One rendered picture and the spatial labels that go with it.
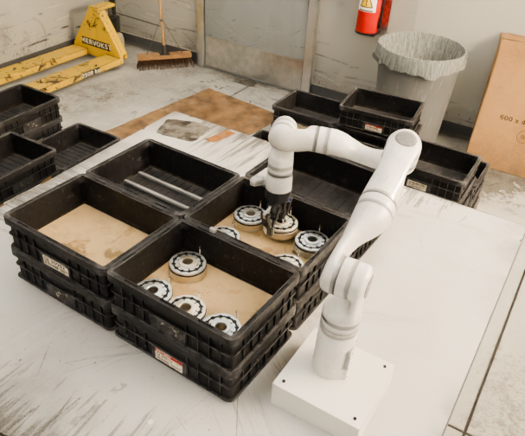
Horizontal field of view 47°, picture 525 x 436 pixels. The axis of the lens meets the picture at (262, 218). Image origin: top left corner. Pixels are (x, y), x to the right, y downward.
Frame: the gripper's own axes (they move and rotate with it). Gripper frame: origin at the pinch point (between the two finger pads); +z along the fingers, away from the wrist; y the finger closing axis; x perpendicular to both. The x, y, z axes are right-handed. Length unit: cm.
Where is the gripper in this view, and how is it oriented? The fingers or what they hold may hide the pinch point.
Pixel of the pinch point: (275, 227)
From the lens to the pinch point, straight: 178.2
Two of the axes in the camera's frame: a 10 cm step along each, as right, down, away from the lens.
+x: -8.2, -3.7, 4.5
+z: -0.6, 8.2, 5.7
